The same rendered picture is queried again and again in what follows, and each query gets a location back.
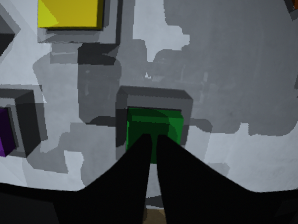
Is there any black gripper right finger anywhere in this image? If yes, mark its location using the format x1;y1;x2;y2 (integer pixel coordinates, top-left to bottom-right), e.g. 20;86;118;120
156;135;298;224

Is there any yellow button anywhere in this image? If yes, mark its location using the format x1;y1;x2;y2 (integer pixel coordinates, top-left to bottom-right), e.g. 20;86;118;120
37;0;122;45

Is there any green button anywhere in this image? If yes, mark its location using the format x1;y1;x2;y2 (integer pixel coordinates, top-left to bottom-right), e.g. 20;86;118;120
114;85;193;164

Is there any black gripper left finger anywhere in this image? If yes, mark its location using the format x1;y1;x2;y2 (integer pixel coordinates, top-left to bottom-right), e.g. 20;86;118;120
0;133;153;224

